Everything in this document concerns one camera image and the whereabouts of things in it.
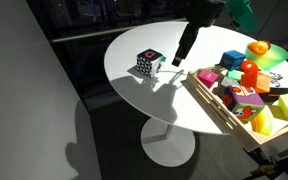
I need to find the grey toy block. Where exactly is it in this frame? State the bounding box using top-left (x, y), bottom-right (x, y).
top-left (217, 75), bottom-right (241, 98)

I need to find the metal window rail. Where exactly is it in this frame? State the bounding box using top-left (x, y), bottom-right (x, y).
top-left (50, 16), bottom-right (193, 44)

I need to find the white table pedestal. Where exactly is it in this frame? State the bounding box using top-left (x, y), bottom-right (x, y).
top-left (140, 116), bottom-right (197, 168)

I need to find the black white patterned plush cube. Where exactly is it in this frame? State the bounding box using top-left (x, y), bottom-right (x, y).
top-left (135, 48), bottom-right (167, 79)

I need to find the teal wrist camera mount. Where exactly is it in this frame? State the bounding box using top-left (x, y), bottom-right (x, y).
top-left (225, 0), bottom-right (260, 33)

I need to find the red toy tomato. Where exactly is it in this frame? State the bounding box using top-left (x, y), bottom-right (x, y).
top-left (239, 60), bottom-right (260, 75)

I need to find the wooden toy box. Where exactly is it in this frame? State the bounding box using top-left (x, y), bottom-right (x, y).
top-left (187, 64), bottom-right (288, 153)

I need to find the orange toy block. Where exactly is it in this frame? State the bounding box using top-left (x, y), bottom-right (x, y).
top-left (239, 70), bottom-right (272, 94)

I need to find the green plastic bowl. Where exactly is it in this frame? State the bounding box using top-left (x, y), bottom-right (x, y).
top-left (243, 42), bottom-right (288, 71)

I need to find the zebra print plush cube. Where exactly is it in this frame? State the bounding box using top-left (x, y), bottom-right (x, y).
top-left (258, 71), bottom-right (288, 103)

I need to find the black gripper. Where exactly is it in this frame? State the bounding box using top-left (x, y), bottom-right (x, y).
top-left (171, 0), bottom-right (228, 68)

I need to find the magenta toy cube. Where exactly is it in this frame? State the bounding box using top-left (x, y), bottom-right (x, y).
top-left (197, 69), bottom-right (220, 89)

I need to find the orange toy fruit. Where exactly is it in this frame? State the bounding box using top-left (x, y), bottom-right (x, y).
top-left (248, 40), bottom-right (271, 56)

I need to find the teal toy block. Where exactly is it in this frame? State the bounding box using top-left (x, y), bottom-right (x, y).
top-left (226, 68), bottom-right (245, 82)

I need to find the blue toy cube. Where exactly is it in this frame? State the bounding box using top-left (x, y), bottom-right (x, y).
top-left (218, 49), bottom-right (247, 72)

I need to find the purple colourful plush cube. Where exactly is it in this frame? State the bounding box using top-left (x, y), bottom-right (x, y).
top-left (221, 84), bottom-right (266, 123)

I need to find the yellow toy block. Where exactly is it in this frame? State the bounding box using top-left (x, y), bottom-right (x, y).
top-left (249, 105), bottom-right (274, 137)

